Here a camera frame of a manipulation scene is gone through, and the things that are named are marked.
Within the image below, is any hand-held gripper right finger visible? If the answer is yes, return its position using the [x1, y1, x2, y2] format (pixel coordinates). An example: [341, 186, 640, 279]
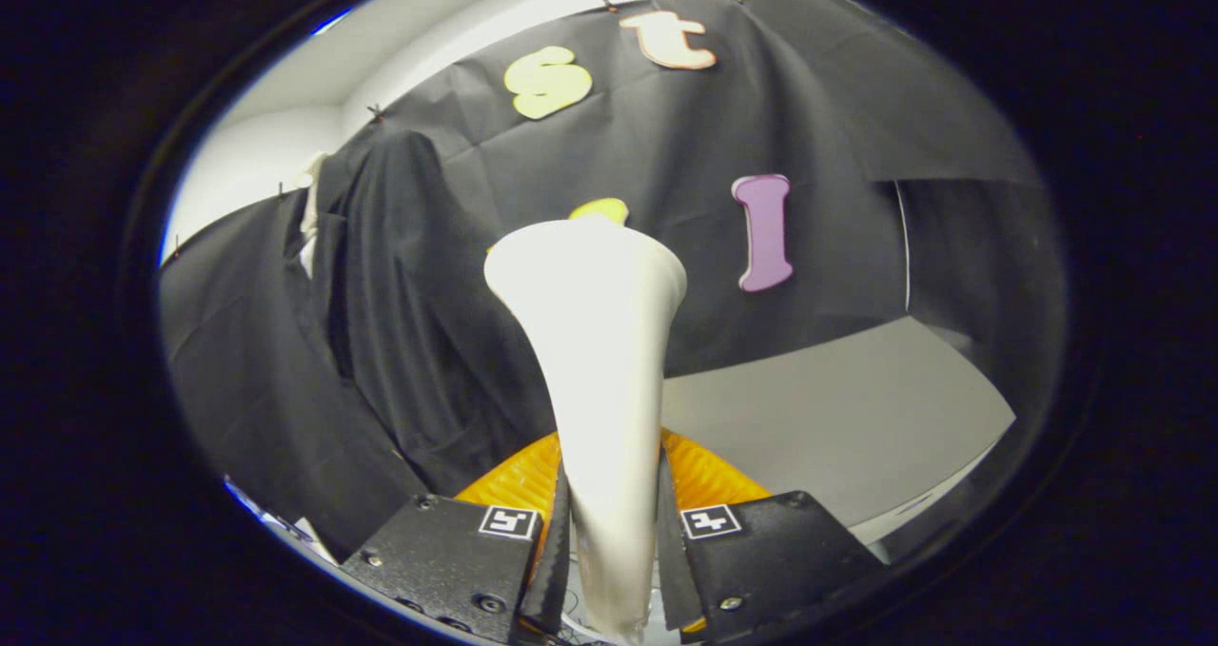
[655, 427, 886, 645]

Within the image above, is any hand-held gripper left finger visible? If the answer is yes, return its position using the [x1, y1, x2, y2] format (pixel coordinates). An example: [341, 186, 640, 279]
[341, 432, 572, 645]

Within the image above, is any black suit jacket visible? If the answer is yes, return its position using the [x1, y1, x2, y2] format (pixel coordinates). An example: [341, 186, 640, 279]
[309, 130, 562, 495]

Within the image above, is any white garment steamer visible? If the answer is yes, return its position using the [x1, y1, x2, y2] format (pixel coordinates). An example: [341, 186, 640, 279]
[483, 216, 688, 645]

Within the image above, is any beige cabinet with grey top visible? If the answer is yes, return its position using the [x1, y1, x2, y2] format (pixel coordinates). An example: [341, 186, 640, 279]
[661, 316, 1017, 544]

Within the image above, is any white dress form mannequin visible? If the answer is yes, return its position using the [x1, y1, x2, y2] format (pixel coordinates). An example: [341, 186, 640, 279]
[298, 151, 330, 281]

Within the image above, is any black backdrop cloth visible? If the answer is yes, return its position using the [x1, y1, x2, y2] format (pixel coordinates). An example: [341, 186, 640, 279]
[160, 0, 1067, 563]

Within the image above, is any thin white wall cable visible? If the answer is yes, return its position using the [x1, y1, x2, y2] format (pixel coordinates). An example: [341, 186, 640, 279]
[893, 180, 913, 312]

